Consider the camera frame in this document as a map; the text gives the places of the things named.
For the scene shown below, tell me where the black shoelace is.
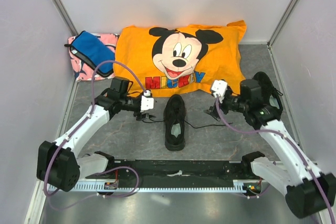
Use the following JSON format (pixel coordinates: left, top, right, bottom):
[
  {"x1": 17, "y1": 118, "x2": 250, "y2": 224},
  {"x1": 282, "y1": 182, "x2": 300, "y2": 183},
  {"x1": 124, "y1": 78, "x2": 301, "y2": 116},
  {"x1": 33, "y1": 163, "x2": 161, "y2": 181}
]
[{"x1": 141, "y1": 115, "x2": 226, "y2": 129}]

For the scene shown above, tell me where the black shoe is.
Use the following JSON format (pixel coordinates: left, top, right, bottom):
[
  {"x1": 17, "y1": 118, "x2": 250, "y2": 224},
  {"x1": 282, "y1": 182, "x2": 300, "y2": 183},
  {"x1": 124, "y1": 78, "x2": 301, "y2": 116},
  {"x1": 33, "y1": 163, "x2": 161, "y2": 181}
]
[
  {"x1": 164, "y1": 94, "x2": 186, "y2": 151},
  {"x1": 253, "y1": 71, "x2": 283, "y2": 115}
]

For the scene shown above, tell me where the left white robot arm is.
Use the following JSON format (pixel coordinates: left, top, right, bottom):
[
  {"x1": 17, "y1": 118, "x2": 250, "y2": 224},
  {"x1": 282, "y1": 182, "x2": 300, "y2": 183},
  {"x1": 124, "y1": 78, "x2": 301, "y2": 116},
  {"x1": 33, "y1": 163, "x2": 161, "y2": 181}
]
[{"x1": 37, "y1": 77, "x2": 154, "y2": 192}]

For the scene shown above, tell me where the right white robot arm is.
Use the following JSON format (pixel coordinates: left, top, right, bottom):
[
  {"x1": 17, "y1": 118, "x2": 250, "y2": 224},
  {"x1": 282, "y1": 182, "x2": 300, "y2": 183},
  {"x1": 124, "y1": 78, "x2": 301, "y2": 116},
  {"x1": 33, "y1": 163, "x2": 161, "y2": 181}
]
[{"x1": 209, "y1": 79, "x2": 335, "y2": 223}]

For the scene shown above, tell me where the orange Mickey Mouse pillow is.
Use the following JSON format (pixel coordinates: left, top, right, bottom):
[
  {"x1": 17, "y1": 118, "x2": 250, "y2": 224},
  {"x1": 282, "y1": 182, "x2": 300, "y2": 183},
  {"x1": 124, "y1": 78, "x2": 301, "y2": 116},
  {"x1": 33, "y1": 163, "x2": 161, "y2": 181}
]
[{"x1": 114, "y1": 20, "x2": 247, "y2": 98}]

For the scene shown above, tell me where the pink patterned cloth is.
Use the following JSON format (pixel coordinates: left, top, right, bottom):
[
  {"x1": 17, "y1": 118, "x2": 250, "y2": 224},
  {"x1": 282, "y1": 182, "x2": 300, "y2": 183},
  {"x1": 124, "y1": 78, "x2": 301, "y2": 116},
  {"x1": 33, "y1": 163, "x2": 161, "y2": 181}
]
[{"x1": 68, "y1": 33, "x2": 120, "y2": 81}]

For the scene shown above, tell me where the blue cloth pouch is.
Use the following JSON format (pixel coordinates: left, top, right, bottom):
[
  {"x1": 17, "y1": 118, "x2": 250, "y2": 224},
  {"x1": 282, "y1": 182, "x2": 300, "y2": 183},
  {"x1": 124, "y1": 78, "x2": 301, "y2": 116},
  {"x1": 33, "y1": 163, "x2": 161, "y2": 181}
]
[{"x1": 64, "y1": 31, "x2": 115, "y2": 70}]

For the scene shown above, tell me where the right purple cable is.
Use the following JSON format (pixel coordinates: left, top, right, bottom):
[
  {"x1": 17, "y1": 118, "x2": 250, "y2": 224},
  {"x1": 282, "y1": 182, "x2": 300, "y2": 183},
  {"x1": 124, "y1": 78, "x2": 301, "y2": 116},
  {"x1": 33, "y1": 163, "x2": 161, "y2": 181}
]
[{"x1": 215, "y1": 97, "x2": 336, "y2": 224}]

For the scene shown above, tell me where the purple cable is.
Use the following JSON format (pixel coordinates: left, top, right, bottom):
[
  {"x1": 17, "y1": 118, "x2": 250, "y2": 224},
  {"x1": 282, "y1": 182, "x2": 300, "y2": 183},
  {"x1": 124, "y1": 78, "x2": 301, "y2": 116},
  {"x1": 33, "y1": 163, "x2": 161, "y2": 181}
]
[
  {"x1": 43, "y1": 60, "x2": 148, "y2": 211},
  {"x1": 215, "y1": 97, "x2": 336, "y2": 224}
]

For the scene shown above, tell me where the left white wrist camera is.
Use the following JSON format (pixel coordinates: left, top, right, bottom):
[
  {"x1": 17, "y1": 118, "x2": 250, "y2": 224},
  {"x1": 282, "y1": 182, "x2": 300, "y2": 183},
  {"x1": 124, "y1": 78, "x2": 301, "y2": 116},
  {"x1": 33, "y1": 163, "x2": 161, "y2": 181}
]
[{"x1": 140, "y1": 90, "x2": 154, "y2": 112}]

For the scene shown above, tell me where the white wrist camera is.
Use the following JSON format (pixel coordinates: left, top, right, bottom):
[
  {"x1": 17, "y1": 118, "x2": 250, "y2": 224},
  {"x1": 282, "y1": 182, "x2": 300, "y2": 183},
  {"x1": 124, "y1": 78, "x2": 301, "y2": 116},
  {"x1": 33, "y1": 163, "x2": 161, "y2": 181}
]
[
  {"x1": 211, "y1": 80, "x2": 228, "y2": 103},
  {"x1": 140, "y1": 90, "x2": 154, "y2": 112}
]

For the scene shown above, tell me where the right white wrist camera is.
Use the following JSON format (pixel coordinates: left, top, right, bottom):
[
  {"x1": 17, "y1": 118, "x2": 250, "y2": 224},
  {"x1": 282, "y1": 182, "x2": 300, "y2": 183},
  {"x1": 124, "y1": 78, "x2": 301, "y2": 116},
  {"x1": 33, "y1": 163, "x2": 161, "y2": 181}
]
[{"x1": 211, "y1": 80, "x2": 228, "y2": 103}]

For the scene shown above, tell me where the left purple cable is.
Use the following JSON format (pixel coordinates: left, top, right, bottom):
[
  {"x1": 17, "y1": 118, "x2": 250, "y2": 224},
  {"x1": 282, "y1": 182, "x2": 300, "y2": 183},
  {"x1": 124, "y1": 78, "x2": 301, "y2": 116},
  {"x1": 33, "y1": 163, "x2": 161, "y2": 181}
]
[{"x1": 43, "y1": 60, "x2": 148, "y2": 211}]

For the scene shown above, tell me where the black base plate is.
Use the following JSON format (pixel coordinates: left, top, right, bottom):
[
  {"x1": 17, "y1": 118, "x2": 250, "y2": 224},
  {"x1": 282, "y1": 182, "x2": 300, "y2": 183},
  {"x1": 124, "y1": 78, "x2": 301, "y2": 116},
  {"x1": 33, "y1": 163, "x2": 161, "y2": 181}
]
[{"x1": 86, "y1": 159, "x2": 260, "y2": 188}]

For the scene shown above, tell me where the slotted grey cable duct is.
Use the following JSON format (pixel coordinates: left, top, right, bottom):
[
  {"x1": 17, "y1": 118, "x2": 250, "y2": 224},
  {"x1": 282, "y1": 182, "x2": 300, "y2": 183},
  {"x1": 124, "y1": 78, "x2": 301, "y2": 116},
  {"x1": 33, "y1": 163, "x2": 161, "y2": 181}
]
[{"x1": 48, "y1": 179, "x2": 274, "y2": 193}]

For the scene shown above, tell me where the right aluminium frame post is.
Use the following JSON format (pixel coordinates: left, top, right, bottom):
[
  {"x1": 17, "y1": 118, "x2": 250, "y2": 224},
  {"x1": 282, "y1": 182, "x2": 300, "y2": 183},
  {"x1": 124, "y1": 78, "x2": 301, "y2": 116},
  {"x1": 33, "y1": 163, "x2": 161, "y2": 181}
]
[{"x1": 267, "y1": 0, "x2": 300, "y2": 48}]

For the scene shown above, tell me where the aluminium frame post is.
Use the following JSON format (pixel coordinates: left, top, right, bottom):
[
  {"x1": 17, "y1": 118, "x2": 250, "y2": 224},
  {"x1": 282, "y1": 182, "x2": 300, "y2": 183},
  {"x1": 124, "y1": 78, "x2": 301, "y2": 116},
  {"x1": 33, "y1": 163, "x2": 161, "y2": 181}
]
[
  {"x1": 52, "y1": 0, "x2": 78, "y2": 36},
  {"x1": 267, "y1": 0, "x2": 300, "y2": 48}
]

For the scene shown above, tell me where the left aluminium frame post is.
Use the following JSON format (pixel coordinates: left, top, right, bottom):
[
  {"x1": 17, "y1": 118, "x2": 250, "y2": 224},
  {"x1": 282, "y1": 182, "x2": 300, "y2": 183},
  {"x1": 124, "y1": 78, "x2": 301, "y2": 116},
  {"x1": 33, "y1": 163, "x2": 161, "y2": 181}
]
[{"x1": 52, "y1": 0, "x2": 78, "y2": 36}]

